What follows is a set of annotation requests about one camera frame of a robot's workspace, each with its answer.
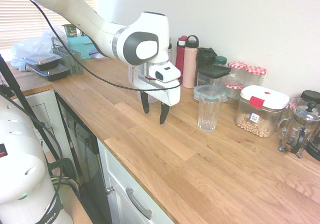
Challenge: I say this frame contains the teal box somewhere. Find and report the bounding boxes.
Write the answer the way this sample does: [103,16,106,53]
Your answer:
[66,34,101,60]

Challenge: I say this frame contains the dark red water bottle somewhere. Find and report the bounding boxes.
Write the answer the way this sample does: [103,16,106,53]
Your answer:
[175,35,189,84]

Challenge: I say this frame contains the clear drinking glass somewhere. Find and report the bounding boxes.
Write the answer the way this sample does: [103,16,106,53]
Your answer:
[197,91,224,132]

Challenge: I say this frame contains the black dishwasher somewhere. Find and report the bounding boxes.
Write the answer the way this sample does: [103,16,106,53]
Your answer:
[55,91,114,224]

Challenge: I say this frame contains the square container with black lid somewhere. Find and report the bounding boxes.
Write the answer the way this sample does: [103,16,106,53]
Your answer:
[196,64,232,90]

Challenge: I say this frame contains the pink bottle with black lid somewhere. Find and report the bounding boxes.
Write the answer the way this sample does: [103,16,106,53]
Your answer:
[182,34,200,89]

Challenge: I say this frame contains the black stand pole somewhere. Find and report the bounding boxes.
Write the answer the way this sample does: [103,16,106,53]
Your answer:
[0,54,64,165]

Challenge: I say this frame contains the cereal container with white lid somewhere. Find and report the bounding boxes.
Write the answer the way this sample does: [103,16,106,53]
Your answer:
[234,85,291,139]

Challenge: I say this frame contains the black round appliance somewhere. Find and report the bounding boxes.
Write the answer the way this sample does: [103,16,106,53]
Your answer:
[305,133,320,163]

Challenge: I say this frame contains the glass container with teal lid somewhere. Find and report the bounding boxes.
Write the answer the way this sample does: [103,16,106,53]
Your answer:
[192,84,229,104]

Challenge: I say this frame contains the clear glass mug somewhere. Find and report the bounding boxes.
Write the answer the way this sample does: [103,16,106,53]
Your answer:
[276,97,309,141]

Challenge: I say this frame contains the grey cutlery basket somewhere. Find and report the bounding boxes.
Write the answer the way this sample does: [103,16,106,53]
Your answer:
[51,37,85,76]

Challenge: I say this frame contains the coloured cable bundle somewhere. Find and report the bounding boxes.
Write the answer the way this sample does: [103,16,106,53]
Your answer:
[49,174,81,194]

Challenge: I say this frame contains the white cabinet front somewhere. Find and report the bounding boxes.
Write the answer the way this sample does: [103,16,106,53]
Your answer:
[96,138,174,224]

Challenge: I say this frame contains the small jar red gingham lid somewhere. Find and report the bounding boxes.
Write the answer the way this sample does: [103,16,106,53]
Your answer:
[223,81,245,105]

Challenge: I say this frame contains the jar with green lid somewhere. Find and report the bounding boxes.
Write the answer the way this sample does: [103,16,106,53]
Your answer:
[214,55,229,69]

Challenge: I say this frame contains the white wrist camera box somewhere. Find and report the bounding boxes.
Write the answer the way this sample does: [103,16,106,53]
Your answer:
[149,62,182,83]

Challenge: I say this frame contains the silver drawer handle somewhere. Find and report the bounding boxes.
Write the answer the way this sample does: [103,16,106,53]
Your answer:
[124,187,154,221]

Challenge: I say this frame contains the black plastic food container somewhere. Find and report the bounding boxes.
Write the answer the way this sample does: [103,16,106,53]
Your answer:
[29,63,71,82]
[20,53,62,71]

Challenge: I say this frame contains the window blinds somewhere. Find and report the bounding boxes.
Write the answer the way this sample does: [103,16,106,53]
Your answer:
[0,0,97,51]

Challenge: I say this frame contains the black shaker bottle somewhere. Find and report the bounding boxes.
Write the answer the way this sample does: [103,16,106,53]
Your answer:
[197,47,218,70]

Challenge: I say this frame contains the glass jar red gingham lid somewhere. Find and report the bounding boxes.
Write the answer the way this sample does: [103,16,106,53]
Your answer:
[244,65,268,89]
[227,60,249,85]

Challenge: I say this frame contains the white plastic bag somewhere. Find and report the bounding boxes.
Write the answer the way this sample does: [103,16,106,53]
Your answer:
[10,26,69,71]

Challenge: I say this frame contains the glass French press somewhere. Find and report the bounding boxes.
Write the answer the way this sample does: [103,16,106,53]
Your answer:
[277,101,320,159]

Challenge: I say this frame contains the clear pitcher with blue lid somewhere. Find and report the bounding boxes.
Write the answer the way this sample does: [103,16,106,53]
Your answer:
[127,63,161,104]

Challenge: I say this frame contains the jar with black lid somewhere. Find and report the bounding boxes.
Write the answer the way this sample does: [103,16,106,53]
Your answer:
[299,90,320,108]

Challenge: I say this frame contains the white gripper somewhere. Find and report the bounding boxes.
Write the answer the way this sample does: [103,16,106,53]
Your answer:
[131,64,182,125]

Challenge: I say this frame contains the clear zip bag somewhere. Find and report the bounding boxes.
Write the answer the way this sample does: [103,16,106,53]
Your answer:
[88,48,106,60]

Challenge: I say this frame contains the black protein powder tub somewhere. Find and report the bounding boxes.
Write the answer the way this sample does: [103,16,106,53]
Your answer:
[167,37,174,61]

